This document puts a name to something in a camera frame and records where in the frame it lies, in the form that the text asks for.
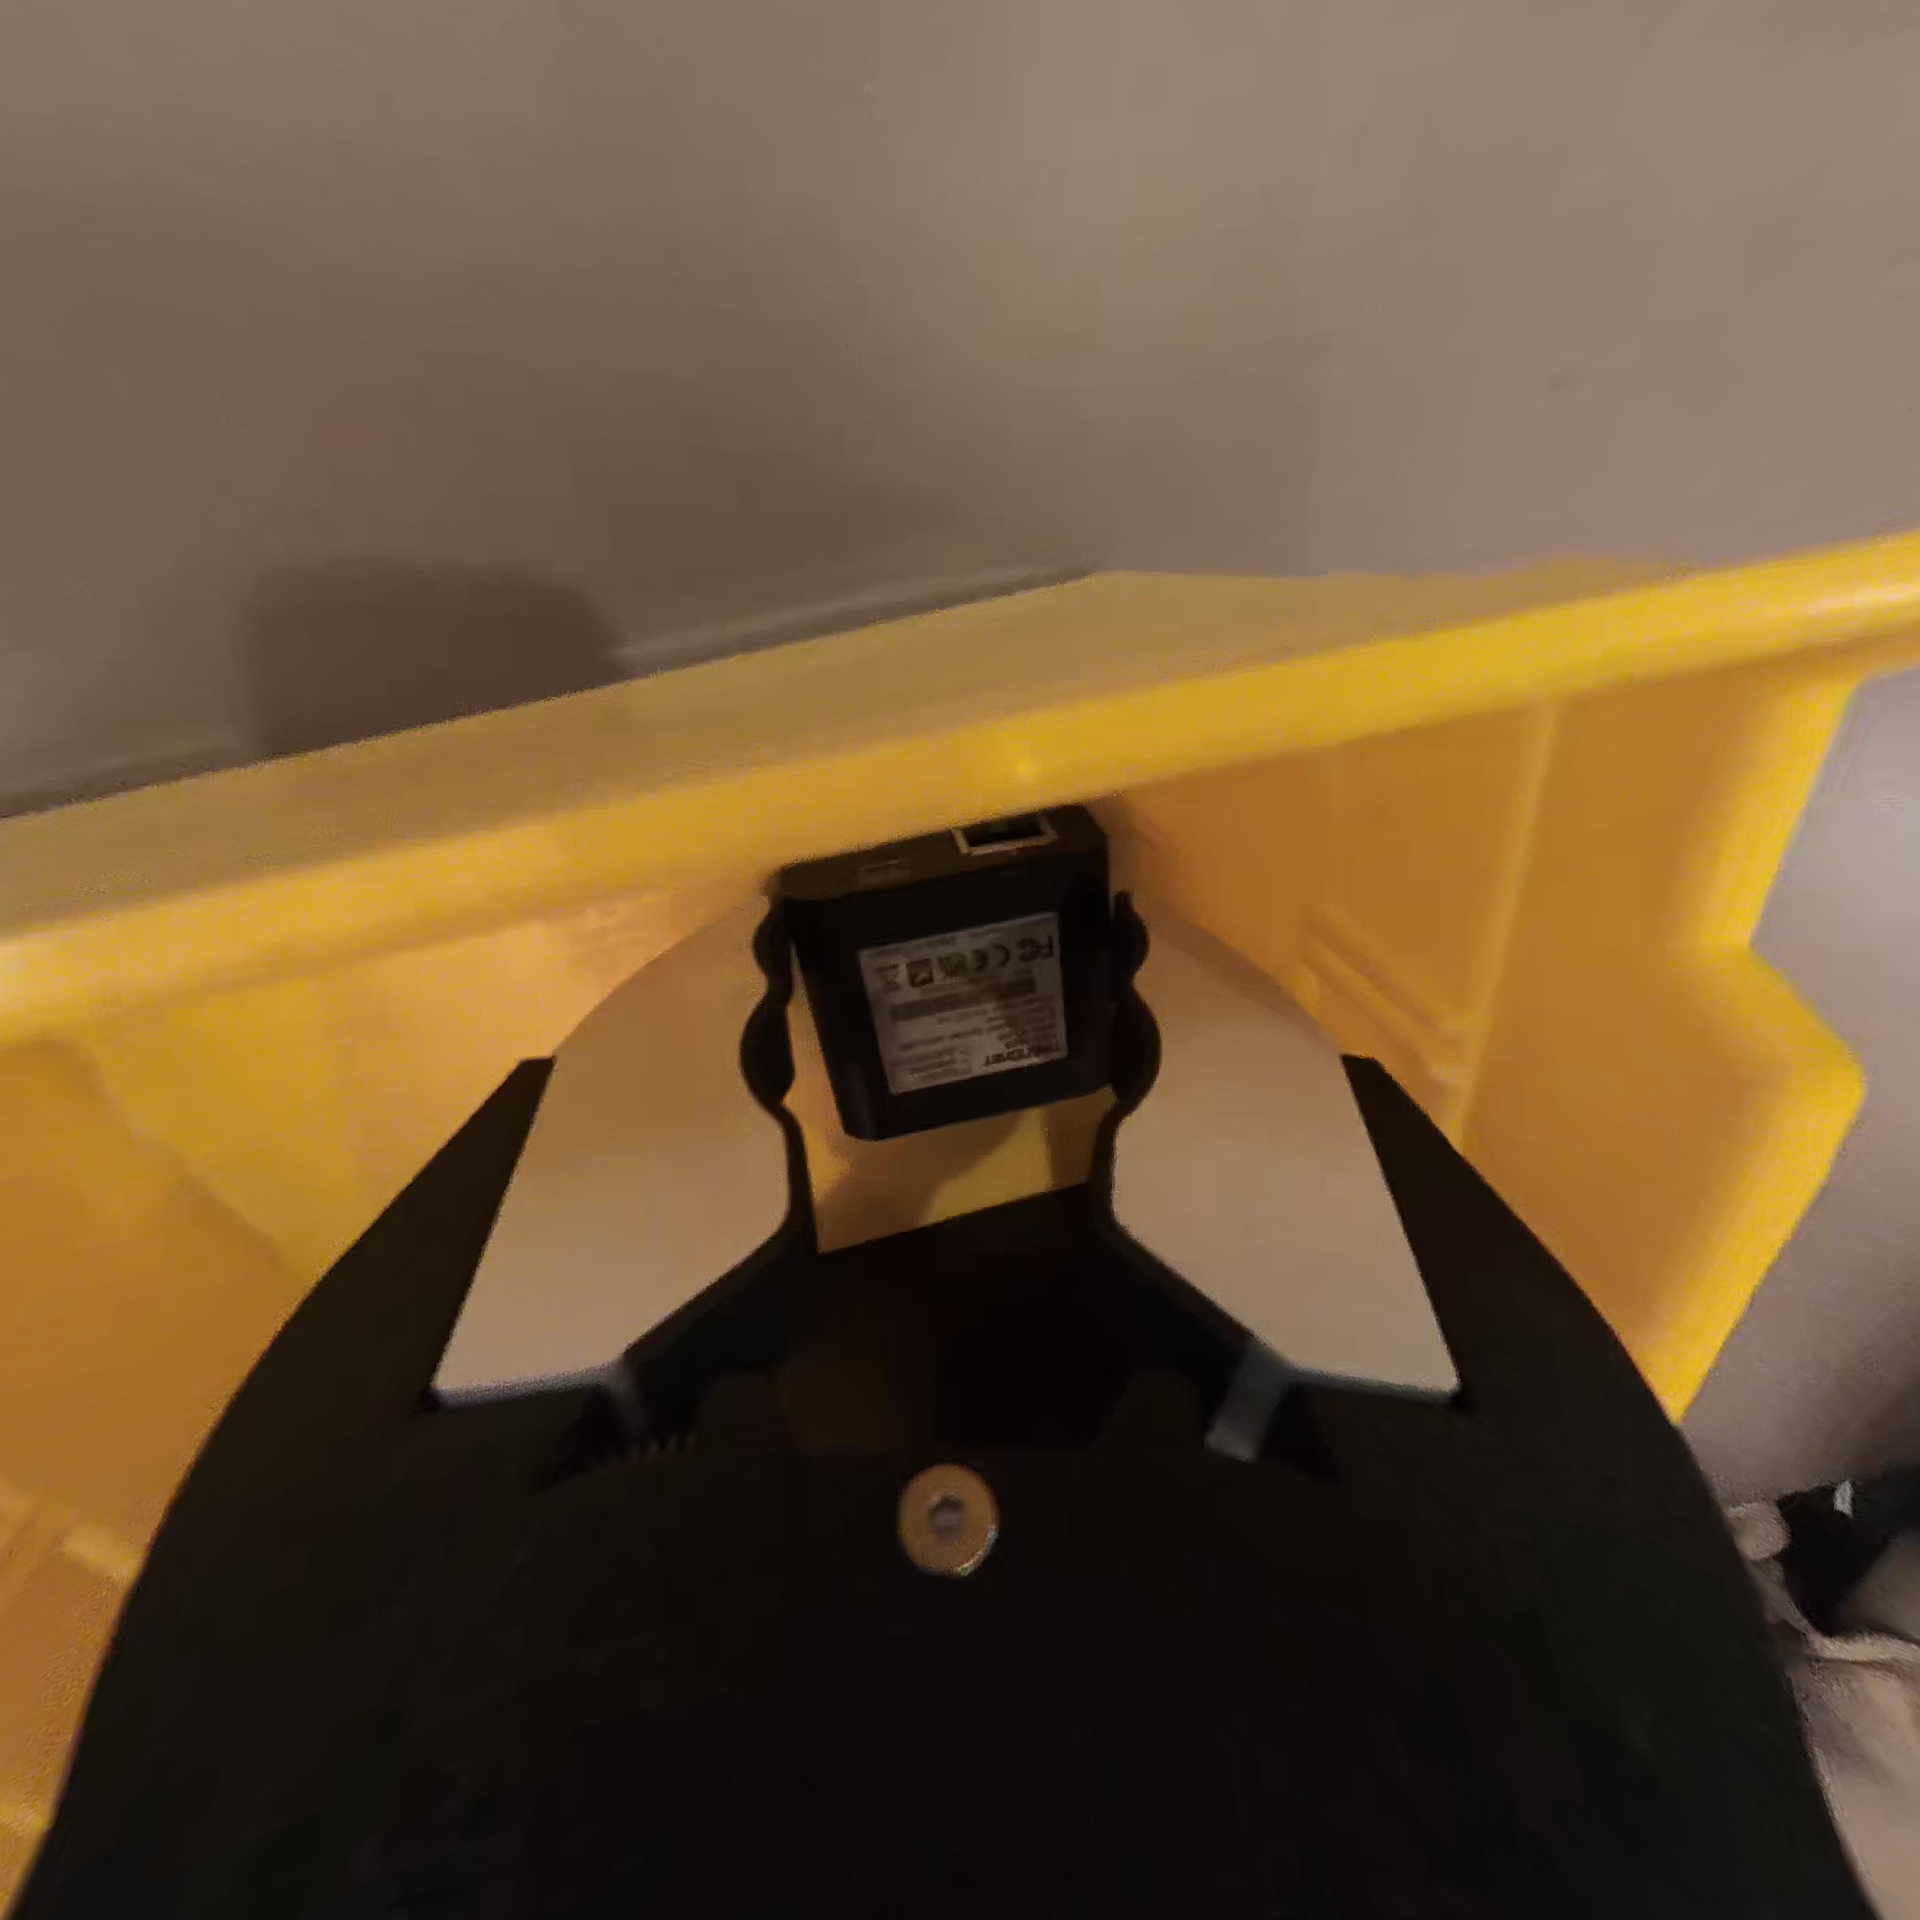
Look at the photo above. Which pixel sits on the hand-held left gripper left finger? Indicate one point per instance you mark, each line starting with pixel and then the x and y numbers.
pixel 616 1200

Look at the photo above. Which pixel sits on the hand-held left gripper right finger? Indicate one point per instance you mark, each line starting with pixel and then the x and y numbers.
pixel 1291 1200

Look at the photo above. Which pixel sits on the black ethernet port adapter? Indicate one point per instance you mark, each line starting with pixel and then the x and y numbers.
pixel 961 990

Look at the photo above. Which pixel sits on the yellow plastic bin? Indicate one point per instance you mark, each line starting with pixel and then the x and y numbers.
pixel 601 780

